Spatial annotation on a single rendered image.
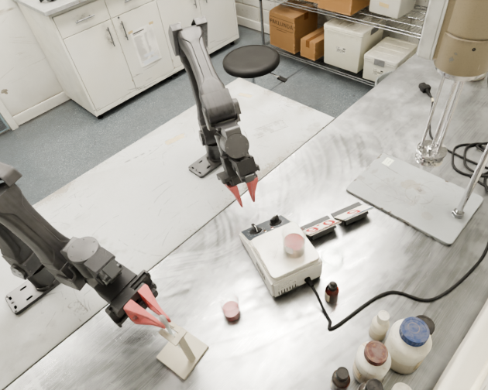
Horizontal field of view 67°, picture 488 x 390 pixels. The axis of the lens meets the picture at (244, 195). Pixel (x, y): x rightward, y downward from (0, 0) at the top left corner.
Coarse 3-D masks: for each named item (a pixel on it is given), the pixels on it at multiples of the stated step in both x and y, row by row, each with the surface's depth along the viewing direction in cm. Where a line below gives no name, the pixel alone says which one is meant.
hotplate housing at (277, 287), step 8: (240, 232) 96; (248, 240) 90; (248, 248) 91; (256, 256) 86; (256, 264) 88; (312, 264) 83; (320, 264) 83; (264, 272) 83; (296, 272) 82; (304, 272) 82; (312, 272) 84; (320, 272) 86; (264, 280) 86; (272, 280) 81; (280, 280) 81; (288, 280) 82; (296, 280) 83; (304, 280) 84; (272, 288) 82; (280, 288) 82; (288, 288) 84
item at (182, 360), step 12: (168, 336) 69; (180, 336) 69; (192, 336) 81; (168, 348) 80; (180, 348) 79; (192, 348) 79; (204, 348) 79; (168, 360) 78; (180, 360) 78; (192, 360) 76; (180, 372) 76
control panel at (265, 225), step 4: (280, 216) 97; (268, 220) 98; (284, 220) 94; (260, 224) 96; (264, 224) 96; (268, 224) 95; (280, 224) 92; (248, 228) 96; (264, 228) 93; (268, 228) 93; (272, 228) 92; (244, 232) 95; (248, 232) 94; (260, 232) 92; (264, 232) 91; (248, 236) 92; (252, 236) 91; (256, 236) 90
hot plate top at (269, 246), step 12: (276, 228) 88; (252, 240) 87; (264, 240) 86; (276, 240) 86; (264, 252) 84; (276, 252) 84; (312, 252) 83; (264, 264) 82; (276, 264) 82; (288, 264) 81; (300, 264) 81; (276, 276) 80
